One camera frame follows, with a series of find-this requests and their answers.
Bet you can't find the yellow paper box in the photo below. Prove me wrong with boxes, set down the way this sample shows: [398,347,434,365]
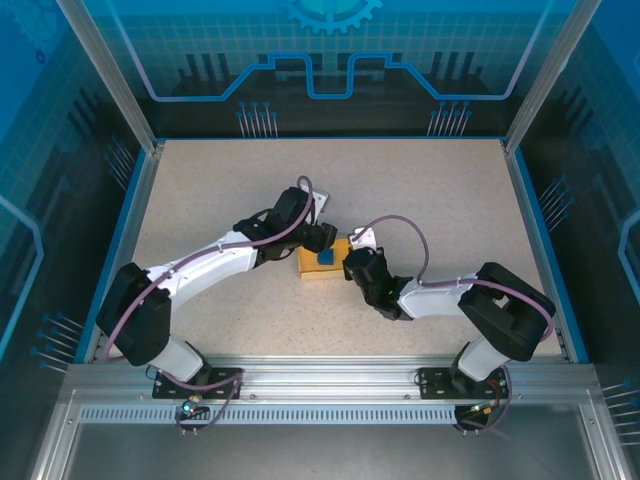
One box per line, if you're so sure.
[297,237,354,282]

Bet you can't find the grey metal front panel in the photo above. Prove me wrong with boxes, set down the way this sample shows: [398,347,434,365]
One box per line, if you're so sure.
[64,422,601,480]

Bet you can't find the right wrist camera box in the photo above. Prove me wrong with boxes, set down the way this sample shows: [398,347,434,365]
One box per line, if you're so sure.
[349,226,384,251]

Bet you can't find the aluminium mounting rail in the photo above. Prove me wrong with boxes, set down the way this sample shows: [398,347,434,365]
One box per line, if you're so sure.
[64,354,601,401]

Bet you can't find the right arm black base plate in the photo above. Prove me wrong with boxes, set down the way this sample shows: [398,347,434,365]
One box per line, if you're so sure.
[413,364,510,401]

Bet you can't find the slotted grey cable duct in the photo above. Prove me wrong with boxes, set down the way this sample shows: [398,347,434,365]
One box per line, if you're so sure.
[79,405,459,425]

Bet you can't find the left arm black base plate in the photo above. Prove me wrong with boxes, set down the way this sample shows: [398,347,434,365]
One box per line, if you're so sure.
[152,367,245,401]

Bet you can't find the aluminium frame post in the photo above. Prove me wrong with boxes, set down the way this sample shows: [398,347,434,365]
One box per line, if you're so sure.
[53,0,166,156]
[502,0,604,156]

